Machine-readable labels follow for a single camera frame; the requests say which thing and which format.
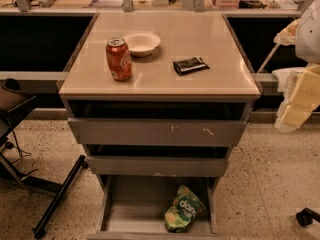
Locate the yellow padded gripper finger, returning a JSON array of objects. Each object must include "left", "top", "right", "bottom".
[{"left": 275, "top": 64, "right": 320, "bottom": 133}]

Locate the green rice chip bag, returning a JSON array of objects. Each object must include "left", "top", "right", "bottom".
[{"left": 164, "top": 185, "right": 206, "bottom": 233}]

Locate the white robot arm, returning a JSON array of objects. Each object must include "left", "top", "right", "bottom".
[{"left": 272, "top": 0, "right": 320, "bottom": 133}]

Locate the grey drawer cabinet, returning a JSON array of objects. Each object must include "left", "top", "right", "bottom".
[{"left": 58, "top": 11, "right": 262, "bottom": 240}]

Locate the bottom grey drawer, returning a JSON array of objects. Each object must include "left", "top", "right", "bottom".
[{"left": 87, "top": 176, "right": 227, "bottom": 240}]

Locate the grey drawer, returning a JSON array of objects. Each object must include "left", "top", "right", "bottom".
[
  {"left": 69, "top": 100, "right": 249, "bottom": 146},
  {"left": 87, "top": 145, "right": 231, "bottom": 177},
  {"left": 87, "top": 176, "right": 227, "bottom": 240}
]

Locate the top grey drawer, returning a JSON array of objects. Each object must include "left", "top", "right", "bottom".
[{"left": 69, "top": 100, "right": 249, "bottom": 146}]

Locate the middle grey drawer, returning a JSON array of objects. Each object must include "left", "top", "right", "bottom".
[{"left": 87, "top": 145, "right": 231, "bottom": 177}]

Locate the black snack packet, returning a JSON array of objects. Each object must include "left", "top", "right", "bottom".
[{"left": 173, "top": 57, "right": 209, "bottom": 76}]

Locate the black caster wheel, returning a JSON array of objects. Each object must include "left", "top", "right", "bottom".
[{"left": 296, "top": 208, "right": 320, "bottom": 227}]

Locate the white bowl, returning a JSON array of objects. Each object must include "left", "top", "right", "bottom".
[{"left": 123, "top": 31, "right": 161, "bottom": 57}]

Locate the orange soda can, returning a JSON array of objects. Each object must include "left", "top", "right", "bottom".
[{"left": 106, "top": 37, "right": 132, "bottom": 81}]

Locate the black chair frame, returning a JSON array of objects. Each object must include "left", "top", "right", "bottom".
[{"left": 0, "top": 78, "right": 90, "bottom": 240}]

